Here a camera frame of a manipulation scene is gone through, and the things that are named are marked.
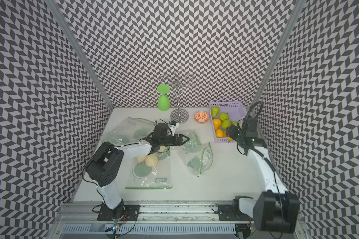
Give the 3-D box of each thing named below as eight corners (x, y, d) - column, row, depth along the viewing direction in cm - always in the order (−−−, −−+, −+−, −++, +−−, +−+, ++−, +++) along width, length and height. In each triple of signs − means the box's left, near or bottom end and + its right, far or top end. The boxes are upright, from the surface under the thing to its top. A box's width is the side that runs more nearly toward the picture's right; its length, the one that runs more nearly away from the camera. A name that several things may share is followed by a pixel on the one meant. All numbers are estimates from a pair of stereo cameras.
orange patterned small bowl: (198, 125, 109) (198, 121, 106) (192, 117, 114) (193, 113, 111) (209, 121, 112) (210, 117, 109) (204, 113, 117) (204, 109, 114)
